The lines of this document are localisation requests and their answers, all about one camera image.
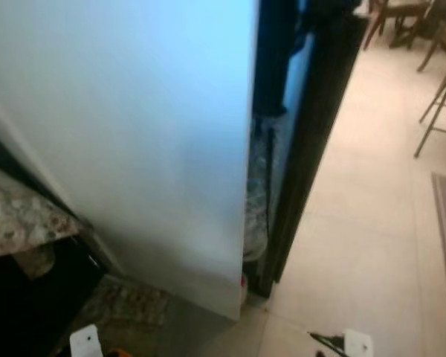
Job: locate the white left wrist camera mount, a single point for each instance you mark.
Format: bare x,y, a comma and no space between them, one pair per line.
86,342

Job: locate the dark wooden dining chair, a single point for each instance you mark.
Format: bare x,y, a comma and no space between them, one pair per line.
401,15
442,44

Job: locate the patterned floor rug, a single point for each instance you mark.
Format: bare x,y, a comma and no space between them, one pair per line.
126,305

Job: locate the white bottle with red cap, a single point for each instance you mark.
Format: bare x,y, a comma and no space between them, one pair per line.
244,286

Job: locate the black under-counter appliance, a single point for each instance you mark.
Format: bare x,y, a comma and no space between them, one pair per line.
22,312

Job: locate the bubble wrap roll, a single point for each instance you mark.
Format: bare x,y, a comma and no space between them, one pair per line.
259,186

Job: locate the black glossy fridge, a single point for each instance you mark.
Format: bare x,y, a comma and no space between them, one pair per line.
323,97

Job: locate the speckled granite countertop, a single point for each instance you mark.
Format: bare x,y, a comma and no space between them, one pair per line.
18,216

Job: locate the grey metal folding chair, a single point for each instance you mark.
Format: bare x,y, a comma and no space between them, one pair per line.
440,104

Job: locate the orange object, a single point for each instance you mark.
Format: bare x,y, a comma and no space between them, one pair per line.
119,353

